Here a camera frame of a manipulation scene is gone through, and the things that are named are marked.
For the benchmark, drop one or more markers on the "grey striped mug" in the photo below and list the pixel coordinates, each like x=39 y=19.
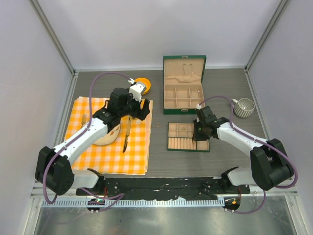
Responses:
x=243 y=107

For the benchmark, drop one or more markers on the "beige bird pattern plate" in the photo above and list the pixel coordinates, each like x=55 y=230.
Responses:
x=110 y=137

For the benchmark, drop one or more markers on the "orange bowl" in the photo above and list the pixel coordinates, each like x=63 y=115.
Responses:
x=146 y=82

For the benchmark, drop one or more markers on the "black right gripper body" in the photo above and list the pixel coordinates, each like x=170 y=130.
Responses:
x=200 y=133

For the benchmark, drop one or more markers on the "white slotted cable duct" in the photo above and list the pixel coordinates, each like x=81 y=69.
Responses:
x=86 y=202

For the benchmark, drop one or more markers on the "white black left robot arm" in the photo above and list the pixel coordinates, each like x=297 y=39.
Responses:
x=53 y=167

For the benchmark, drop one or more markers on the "black handled knife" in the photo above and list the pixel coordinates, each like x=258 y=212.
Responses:
x=127 y=134

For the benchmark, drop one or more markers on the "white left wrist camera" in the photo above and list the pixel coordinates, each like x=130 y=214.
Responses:
x=136 y=89

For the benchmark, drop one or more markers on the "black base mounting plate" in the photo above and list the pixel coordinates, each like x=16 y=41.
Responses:
x=192 y=188

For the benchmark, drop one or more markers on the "orange white checkered cloth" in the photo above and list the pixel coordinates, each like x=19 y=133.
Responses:
x=110 y=158

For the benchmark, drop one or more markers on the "green jewelry box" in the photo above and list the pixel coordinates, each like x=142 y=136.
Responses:
x=182 y=83

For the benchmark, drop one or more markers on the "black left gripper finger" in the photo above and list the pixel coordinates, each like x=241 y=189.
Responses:
x=145 y=106
x=142 y=114

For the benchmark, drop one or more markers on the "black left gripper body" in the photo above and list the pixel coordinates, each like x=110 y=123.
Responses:
x=132 y=106

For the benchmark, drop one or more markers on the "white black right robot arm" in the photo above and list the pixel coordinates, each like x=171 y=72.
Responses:
x=269 y=166

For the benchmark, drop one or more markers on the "green jewelry tray insert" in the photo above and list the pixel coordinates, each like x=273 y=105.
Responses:
x=180 y=138

